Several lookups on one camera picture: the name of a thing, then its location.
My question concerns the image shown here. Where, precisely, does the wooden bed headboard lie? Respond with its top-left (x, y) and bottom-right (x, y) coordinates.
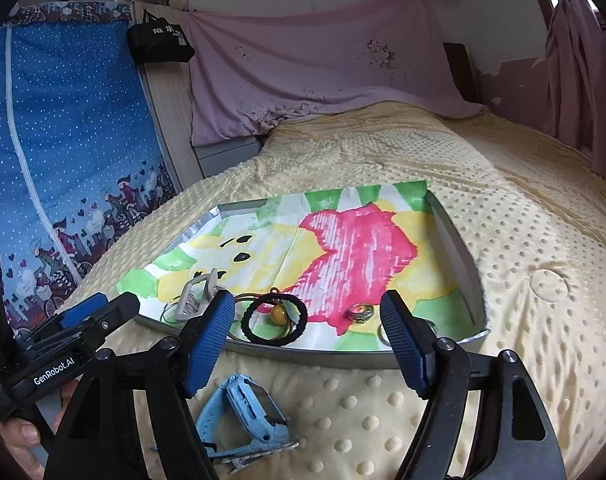
top-left (130, 2), bottom-right (204, 191)

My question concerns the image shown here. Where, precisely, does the light blue smart watch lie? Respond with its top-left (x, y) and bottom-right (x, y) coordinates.
top-left (194, 374), bottom-right (293, 456)

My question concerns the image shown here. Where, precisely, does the grey cardboard box tray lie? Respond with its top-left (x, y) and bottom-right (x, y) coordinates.
top-left (137, 194), bottom-right (492, 370)

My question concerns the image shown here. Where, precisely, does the pink sheet over headboard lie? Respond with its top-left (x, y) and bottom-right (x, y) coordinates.
top-left (184, 0), bottom-right (485, 146)

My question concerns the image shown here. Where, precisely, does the pink curtain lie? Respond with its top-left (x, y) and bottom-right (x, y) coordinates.
top-left (544, 0), bottom-right (606, 178)

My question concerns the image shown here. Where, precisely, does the silver ring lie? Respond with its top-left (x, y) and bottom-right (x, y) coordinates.
top-left (347, 301), bottom-right (376, 324)

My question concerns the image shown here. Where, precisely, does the colourful painted paper lining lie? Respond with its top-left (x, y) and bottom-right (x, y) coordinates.
top-left (114, 180), bottom-right (476, 352)

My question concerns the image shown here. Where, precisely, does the thin metal bangle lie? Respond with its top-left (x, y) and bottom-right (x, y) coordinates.
top-left (378, 318), bottom-right (438, 348)

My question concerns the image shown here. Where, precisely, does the blue patterned wardrobe cover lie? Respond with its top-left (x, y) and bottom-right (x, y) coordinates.
top-left (0, 1), bottom-right (176, 332)

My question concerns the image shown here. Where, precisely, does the grey bedside cabinet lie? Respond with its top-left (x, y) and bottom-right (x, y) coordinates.
top-left (194, 136), bottom-right (263, 178)

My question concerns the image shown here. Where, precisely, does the yellow dotted blanket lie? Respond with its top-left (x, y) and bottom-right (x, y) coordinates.
top-left (72, 103), bottom-right (606, 479)

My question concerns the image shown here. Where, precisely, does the person's left hand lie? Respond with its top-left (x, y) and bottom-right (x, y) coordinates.
top-left (0, 378), bottom-right (80, 480)

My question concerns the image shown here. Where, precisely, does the silver metal hair clip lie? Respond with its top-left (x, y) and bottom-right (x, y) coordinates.
top-left (208, 440), bottom-right (300, 472)

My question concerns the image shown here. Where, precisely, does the yellow bead pendant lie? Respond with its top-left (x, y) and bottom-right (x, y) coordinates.
top-left (269, 304), bottom-right (290, 326)

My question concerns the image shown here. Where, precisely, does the black hair tie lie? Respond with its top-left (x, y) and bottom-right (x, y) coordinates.
top-left (240, 292), bottom-right (310, 347)

